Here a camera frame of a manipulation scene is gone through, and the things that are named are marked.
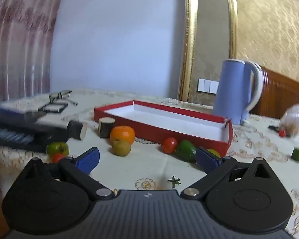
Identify brown-green longan fruit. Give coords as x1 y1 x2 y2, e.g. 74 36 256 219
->
112 139 132 157

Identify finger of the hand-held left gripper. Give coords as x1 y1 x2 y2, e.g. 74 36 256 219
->
34 118 72 143

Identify pink floral curtain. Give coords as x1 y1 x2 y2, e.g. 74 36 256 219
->
0 0 65 105

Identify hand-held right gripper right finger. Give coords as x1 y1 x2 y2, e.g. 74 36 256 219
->
180 146 277 200

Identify eggplant piece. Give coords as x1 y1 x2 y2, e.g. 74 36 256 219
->
67 120 88 140
98 117 116 139

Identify dark green cucumber chunk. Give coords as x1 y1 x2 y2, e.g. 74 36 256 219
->
174 140 198 163

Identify orange mandarin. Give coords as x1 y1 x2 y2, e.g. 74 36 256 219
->
110 125 136 145

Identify red cardboard box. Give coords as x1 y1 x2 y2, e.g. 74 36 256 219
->
94 100 234 158

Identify black eyeglasses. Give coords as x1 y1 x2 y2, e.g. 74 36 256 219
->
49 90 78 106

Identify clear plastic bag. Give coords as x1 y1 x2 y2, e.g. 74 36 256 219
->
279 103 299 138

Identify black rectangular frame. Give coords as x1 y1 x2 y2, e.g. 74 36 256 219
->
38 103 67 114

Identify small green tomato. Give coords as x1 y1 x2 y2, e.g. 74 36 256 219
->
46 142 70 157

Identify white wall switch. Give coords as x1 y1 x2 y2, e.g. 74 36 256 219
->
198 78 219 94

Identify small red tomato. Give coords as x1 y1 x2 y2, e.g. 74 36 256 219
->
51 153 66 164

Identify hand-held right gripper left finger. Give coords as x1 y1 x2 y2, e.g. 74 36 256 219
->
25 147 115 201

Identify green tomato calyx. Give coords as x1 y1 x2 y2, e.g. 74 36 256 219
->
168 176 182 188

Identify blue electric kettle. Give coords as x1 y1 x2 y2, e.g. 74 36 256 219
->
212 58 264 125

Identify gold wall frame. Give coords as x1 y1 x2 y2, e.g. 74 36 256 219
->
178 0 238 102

